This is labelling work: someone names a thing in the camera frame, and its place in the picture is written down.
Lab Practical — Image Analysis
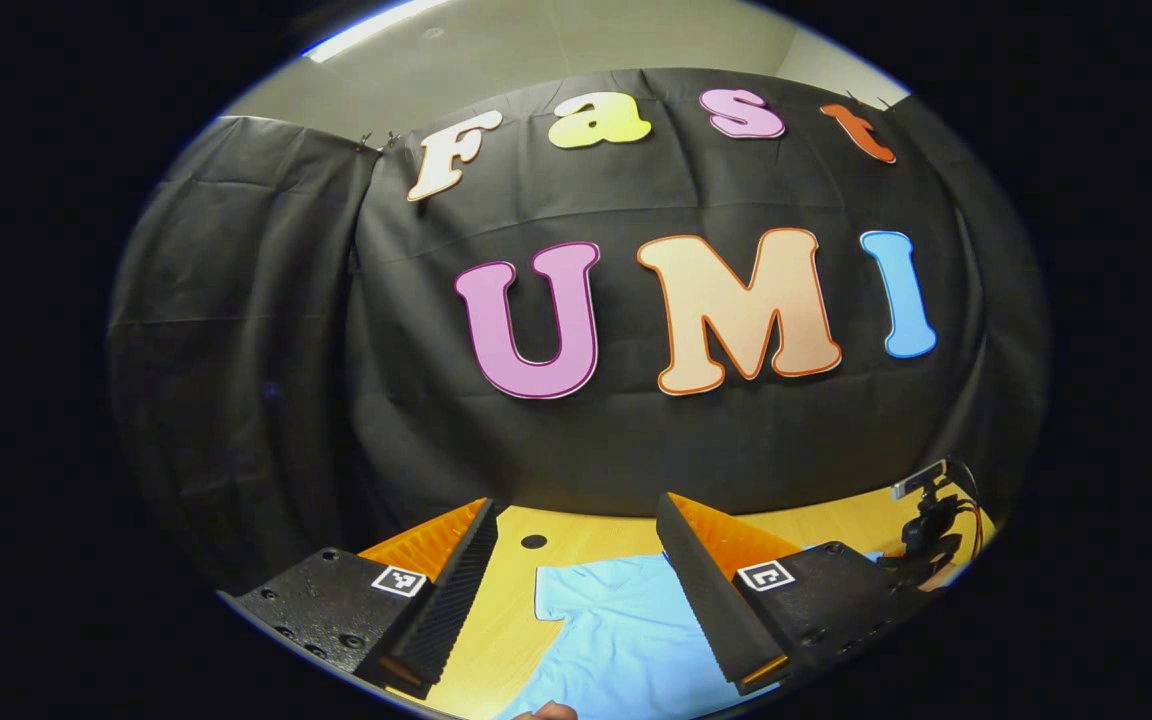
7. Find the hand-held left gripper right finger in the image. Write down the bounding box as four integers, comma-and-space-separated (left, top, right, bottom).
656, 492, 927, 697

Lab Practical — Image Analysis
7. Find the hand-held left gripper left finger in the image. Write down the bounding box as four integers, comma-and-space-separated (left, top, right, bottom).
219, 497, 499, 699

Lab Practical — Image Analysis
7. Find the light blue T-shirt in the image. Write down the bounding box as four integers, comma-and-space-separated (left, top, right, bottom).
496, 548, 885, 720

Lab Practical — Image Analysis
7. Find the black backdrop cloth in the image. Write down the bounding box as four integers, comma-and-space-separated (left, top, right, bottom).
106, 68, 1052, 591

